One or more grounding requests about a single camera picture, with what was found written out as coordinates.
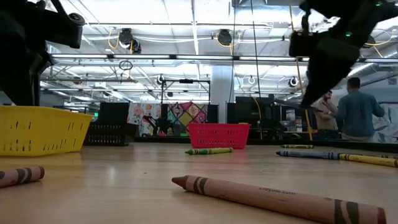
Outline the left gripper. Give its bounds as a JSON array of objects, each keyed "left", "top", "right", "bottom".
[{"left": 0, "top": 0, "right": 86, "bottom": 106}]

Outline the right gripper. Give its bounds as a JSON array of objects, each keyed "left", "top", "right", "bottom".
[{"left": 288, "top": 8, "right": 387, "bottom": 110}]

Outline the brown crayon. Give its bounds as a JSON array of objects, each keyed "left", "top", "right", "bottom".
[
  {"left": 0, "top": 166, "right": 45, "bottom": 189},
  {"left": 171, "top": 174, "right": 387, "bottom": 224}
]

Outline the blue crayon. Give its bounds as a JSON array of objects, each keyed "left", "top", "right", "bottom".
[{"left": 275, "top": 150, "right": 342, "bottom": 161}]

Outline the yellow crayon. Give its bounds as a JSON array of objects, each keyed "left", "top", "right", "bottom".
[{"left": 338, "top": 153, "right": 398, "bottom": 169}]

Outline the yellow slotted plastic basket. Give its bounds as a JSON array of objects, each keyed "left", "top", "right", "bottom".
[{"left": 0, "top": 105, "right": 94, "bottom": 157}]

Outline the person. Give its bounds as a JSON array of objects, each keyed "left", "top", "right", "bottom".
[
  {"left": 310, "top": 90, "right": 340, "bottom": 141},
  {"left": 336, "top": 77, "right": 386, "bottom": 142}
]

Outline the black machine cabinet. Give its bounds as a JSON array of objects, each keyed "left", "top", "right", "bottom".
[{"left": 226, "top": 95, "right": 280, "bottom": 140}]

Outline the leaf-patterned cloth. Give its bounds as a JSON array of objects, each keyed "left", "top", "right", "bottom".
[{"left": 371, "top": 101, "right": 398, "bottom": 143}]

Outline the white column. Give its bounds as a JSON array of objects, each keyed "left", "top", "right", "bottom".
[{"left": 210, "top": 65, "right": 236, "bottom": 124}]

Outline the black slotted plastic basket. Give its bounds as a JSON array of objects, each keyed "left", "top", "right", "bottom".
[{"left": 83, "top": 122, "right": 139, "bottom": 146}]

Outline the floral cloth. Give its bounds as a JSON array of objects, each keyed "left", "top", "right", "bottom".
[{"left": 126, "top": 102, "right": 162, "bottom": 137}]

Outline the light bar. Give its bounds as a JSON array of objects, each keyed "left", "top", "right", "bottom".
[{"left": 49, "top": 52, "right": 398, "bottom": 63}]

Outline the red slotted plastic basket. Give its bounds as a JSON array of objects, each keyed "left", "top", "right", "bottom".
[{"left": 187, "top": 122, "right": 252, "bottom": 150}]

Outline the patchwork quilt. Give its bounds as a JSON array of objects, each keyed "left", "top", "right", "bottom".
[{"left": 167, "top": 101, "right": 210, "bottom": 137}]

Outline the yellow hanging cable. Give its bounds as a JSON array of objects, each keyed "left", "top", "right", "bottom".
[{"left": 288, "top": 4, "right": 313, "bottom": 141}]

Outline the black table frame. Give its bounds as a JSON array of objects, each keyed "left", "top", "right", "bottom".
[{"left": 133, "top": 136, "right": 398, "bottom": 154}]

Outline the black stand frame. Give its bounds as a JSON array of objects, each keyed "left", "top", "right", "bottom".
[{"left": 160, "top": 78, "right": 211, "bottom": 125}]

